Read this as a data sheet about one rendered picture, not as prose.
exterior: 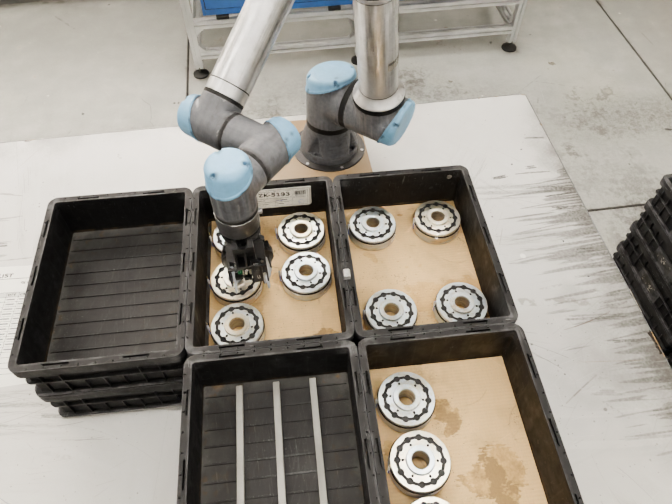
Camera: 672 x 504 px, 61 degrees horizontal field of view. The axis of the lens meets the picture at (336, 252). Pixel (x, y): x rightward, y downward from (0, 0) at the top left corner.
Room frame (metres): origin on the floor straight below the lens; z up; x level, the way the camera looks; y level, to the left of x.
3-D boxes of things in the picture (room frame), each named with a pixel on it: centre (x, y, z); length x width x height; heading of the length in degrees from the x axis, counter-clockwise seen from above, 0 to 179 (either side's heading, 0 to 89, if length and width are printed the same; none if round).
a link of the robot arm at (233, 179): (0.63, 0.17, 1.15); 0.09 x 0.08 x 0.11; 147
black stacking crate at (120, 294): (0.62, 0.43, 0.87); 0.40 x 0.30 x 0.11; 6
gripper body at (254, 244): (0.62, 0.17, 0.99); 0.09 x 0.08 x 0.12; 11
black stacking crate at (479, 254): (0.68, -0.16, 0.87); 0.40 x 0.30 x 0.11; 6
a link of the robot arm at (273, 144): (0.72, 0.13, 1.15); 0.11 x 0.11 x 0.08; 57
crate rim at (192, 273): (0.65, 0.14, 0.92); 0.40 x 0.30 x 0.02; 6
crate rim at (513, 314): (0.68, -0.16, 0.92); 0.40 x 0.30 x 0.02; 6
